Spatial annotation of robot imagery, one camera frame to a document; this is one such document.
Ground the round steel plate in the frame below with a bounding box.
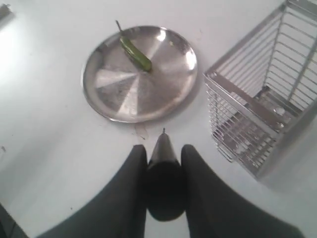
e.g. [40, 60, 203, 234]
[81, 25, 198, 123]

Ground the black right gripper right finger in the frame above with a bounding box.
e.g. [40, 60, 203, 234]
[181, 144, 305, 238]

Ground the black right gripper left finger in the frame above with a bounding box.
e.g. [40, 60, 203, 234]
[40, 145, 147, 238]

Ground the black handled kitchen knife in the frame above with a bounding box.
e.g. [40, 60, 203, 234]
[144, 128, 186, 222]

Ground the green chili pepper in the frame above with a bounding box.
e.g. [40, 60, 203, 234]
[115, 20, 152, 72]

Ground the wire metal utensil holder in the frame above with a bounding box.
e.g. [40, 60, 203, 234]
[204, 0, 317, 178]

